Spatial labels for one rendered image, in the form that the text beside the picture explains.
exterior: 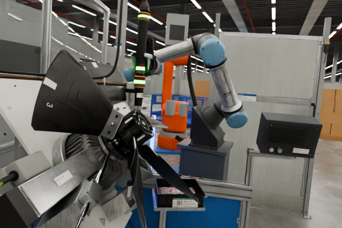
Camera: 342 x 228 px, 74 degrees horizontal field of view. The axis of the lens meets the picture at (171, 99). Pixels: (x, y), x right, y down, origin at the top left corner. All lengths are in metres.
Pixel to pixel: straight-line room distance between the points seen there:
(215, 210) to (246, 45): 1.87
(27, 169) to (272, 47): 2.56
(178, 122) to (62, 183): 4.12
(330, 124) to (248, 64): 6.34
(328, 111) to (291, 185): 5.89
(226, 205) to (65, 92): 1.05
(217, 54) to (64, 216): 0.85
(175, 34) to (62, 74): 4.20
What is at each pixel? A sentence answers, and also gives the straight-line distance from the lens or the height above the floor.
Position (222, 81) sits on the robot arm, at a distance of 1.18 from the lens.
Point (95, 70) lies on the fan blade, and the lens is 0.97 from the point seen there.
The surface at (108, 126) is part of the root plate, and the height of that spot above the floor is 1.22.
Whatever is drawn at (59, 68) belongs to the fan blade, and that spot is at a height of 1.38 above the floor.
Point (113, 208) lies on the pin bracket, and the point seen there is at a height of 0.93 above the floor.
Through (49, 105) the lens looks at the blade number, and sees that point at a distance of 0.60.
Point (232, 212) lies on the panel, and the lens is 1.41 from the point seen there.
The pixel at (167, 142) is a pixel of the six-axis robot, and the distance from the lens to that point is 4.69.
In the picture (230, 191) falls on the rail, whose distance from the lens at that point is 1.34.
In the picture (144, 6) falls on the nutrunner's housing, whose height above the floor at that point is 1.65.
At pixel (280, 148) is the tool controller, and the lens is 1.28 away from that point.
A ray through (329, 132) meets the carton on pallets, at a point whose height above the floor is 0.21.
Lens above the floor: 1.37
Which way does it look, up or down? 4 degrees down
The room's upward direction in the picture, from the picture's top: 4 degrees clockwise
